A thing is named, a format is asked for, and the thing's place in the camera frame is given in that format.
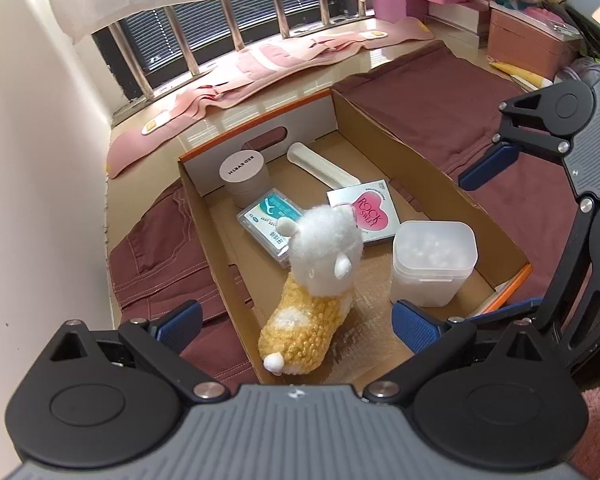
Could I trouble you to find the pink storage box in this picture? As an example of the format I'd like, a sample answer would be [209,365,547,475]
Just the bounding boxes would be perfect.
[486,3,582,79]

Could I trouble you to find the clear cotton swab container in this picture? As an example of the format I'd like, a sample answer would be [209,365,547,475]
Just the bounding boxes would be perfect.
[389,220,478,308]

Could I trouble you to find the yellow white alpaca plush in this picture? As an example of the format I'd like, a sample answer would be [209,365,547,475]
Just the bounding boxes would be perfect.
[258,204,364,375]

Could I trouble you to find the white embossed long case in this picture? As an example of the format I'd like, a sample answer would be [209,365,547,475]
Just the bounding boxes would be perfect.
[286,142,361,190]

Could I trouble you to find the pink massage brush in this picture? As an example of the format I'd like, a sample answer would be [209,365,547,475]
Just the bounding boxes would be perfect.
[524,6,565,26]

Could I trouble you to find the grey knit item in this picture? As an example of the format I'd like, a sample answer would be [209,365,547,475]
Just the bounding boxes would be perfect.
[554,56,600,87]

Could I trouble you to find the orange cardboard box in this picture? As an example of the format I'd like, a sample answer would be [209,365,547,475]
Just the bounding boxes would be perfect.
[180,92,531,389]

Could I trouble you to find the maroon cloth mat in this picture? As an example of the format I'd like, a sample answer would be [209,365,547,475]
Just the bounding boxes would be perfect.
[110,42,578,388]

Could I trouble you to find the pink cylindrical jar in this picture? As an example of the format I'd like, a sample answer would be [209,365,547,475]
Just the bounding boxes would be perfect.
[219,150,273,209]

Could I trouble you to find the silver box pink heart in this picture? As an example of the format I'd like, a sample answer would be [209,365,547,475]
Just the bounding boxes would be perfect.
[327,180,401,244]

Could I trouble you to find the yellow cream tube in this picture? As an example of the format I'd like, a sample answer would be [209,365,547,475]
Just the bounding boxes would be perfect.
[488,58,554,90]

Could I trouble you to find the pink fabric belt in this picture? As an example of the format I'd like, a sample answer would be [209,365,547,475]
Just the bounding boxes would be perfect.
[107,16,434,179]

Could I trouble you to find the clear floss pick box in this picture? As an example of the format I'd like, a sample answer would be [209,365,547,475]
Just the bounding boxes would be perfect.
[236,188,304,268]

